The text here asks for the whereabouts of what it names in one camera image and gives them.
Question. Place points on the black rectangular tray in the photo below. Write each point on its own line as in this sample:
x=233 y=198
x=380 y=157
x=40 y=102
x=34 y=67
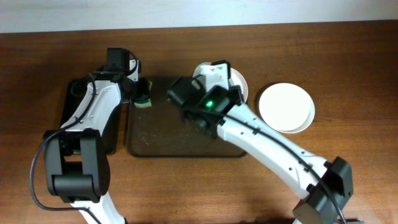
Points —
x=70 y=96

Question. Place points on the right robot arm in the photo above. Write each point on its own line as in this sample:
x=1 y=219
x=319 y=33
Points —
x=323 y=187

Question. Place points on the white plate top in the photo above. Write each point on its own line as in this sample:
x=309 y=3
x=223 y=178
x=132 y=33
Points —
x=220 y=73

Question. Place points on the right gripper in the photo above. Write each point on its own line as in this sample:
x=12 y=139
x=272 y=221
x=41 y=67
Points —
x=236 y=90

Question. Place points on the brown plastic serving tray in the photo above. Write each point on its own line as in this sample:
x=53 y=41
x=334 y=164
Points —
x=159 y=131

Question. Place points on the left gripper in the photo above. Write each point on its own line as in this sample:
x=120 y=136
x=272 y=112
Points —
x=144 y=91

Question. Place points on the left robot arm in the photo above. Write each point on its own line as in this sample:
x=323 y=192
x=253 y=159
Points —
x=75 y=156

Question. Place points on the white plate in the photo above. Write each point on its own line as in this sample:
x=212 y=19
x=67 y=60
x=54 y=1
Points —
x=286 y=107
x=220 y=73

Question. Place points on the green yellow sponge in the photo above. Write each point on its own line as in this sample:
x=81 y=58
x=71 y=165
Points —
x=142 y=96

